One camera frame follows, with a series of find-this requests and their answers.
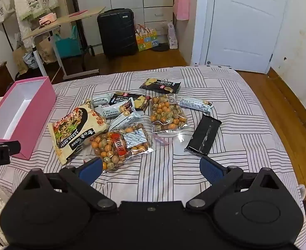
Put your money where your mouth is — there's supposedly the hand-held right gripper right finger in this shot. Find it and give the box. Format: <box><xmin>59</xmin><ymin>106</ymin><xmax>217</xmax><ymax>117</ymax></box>
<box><xmin>186</xmin><ymin>156</ymin><xmax>285</xmax><ymax>212</ymax></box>

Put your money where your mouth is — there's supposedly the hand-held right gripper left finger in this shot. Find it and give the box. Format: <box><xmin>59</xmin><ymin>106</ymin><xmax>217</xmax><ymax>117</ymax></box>
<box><xmin>20</xmin><ymin>157</ymin><xmax>117</xmax><ymax>211</ymax></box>

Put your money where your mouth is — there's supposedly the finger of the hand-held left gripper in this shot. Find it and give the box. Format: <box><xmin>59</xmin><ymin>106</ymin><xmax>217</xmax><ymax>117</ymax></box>
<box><xmin>0</xmin><ymin>141</ymin><xmax>21</xmax><ymax>155</ymax></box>

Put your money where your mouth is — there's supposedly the clear mixed nut bag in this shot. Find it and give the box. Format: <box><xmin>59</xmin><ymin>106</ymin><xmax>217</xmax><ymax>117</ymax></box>
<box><xmin>90</xmin><ymin>123</ymin><xmax>155</xmax><ymax>172</ymax></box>
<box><xmin>149</xmin><ymin>94</ymin><xmax>192</xmax><ymax>145</ymax></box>

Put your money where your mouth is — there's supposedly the black cracker packet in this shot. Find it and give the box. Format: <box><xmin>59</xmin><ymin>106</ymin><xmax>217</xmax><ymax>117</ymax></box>
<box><xmin>109</xmin><ymin>91</ymin><xmax>152</xmax><ymax>112</ymax></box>
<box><xmin>184</xmin><ymin>113</ymin><xmax>222</xmax><ymax>157</ymax></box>
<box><xmin>139</xmin><ymin>78</ymin><xmax>181</xmax><ymax>93</ymax></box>

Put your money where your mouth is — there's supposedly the beige noodle bag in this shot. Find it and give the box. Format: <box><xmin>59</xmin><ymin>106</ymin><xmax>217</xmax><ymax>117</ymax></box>
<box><xmin>48</xmin><ymin>104</ymin><xmax>109</xmax><ymax>165</ymax></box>

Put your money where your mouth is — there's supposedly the pink cardboard box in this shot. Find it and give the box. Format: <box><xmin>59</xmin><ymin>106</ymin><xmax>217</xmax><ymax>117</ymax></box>
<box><xmin>0</xmin><ymin>76</ymin><xmax>57</xmax><ymax>160</ymax></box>

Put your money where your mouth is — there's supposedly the white cake packet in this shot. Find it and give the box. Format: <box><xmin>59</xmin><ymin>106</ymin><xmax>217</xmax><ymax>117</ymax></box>
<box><xmin>92</xmin><ymin>93</ymin><xmax>112</xmax><ymax>107</ymax></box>
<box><xmin>94</xmin><ymin>97</ymin><xmax>135</xmax><ymax>119</ymax></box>
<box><xmin>109</xmin><ymin>111</ymin><xmax>143</xmax><ymax>131</ymax></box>
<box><xmin>179</xmin><ymin>97</ymin><xmax>214</xmax><ymax>114</ymax></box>

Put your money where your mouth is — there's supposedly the striped bed sheet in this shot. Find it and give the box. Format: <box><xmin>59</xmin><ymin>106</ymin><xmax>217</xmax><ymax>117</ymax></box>
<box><xmin>0</xmin><ymin>65</ymin><xmax>306</xmax><ymax>250</ymax></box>

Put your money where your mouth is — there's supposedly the brown paper bag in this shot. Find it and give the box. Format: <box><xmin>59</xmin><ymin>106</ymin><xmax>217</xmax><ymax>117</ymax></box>
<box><xmin>37</xmin><ymin>38</ymin><xmax>57</xmax><ymax>63</ymax></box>
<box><xmin>12</xmin><ymin>45</ymin><xmax>28</xmax><ymax>75</ymax></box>

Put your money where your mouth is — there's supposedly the white patterned plastic bag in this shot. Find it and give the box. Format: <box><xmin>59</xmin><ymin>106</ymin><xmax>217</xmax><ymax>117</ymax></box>
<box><xmin>23</xmin><ymin>52</ymin><xmax>39</xmax><ymax>69</ymax></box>

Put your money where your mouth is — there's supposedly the teal plastic bag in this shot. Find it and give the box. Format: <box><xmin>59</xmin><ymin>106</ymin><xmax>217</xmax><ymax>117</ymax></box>
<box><xmin>55</xmin><ymin>26</ymin><xmax>82</xmax><ymax>59</ymax></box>

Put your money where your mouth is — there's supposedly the black round mat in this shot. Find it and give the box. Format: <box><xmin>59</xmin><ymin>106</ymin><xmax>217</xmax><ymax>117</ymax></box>
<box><xmin>151</xmin><ymin>44</ymin><xmax>170</xmax><ymax>53</ymax></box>

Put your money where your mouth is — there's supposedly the pink tissue pack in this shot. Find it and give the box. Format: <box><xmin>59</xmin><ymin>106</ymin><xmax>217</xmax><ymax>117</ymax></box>
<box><xmin>38</xmin><ymin>13</ymin><xmax>57</xmax><ymax>25</ymax></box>

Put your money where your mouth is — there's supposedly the beige tote bag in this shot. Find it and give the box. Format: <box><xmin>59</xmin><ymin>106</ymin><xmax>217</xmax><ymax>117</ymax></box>
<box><xmin>0</xmin><ymin>0</ymin><xmax>15</xmax><ymax>26</ymax></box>

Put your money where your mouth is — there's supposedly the black suitcase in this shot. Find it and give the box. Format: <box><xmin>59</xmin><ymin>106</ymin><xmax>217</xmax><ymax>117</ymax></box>
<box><xmin>97</xmin><ymin>8</ymin><xmax>139</xmax><ymax>59</ymax></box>

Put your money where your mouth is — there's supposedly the wooden rolling desk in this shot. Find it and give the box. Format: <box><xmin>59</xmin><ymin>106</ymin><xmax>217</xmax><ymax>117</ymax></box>
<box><xmin>21</xmin><ymin>6</ymin><xmax>107</xmax><ymax>81</ymax></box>

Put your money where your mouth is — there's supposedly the colourful gift bag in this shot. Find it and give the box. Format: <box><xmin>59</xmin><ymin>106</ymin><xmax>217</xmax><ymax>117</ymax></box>
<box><xmin>135</xmin><ymin>25</ymin><xmax>160</xmax><ymax>52</ymax></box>

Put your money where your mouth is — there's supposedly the white door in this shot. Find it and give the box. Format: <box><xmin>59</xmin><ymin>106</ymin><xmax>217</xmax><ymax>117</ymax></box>
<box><xmin>191</xmin><ymin>0</ymin><xmax>290</xmax><ymax>75</ymax></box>

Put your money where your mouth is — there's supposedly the pink gift bag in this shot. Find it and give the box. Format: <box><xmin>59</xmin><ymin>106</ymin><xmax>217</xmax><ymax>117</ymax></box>
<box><xmin>173</xmin><ymin>0</ymin><xmax>190</xmax><ymax>21</ymax></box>

